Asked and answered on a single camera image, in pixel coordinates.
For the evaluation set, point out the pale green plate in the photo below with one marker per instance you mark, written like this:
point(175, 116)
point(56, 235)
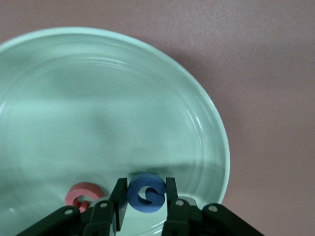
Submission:
point(98, 110)

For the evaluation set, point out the brown table cover mat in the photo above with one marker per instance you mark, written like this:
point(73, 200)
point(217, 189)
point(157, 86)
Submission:
point(270, 73)

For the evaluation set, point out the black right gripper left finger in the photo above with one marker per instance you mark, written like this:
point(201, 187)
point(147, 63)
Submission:
point(98, 221)

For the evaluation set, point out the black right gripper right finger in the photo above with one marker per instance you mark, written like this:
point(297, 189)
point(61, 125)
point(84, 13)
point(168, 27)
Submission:
point(187, 221)

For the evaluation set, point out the blue foam letter G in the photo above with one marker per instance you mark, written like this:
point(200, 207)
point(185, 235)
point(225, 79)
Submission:
point(134, 196)

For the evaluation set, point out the red foam letter Q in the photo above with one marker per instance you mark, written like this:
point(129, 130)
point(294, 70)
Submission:
point(83, 188)

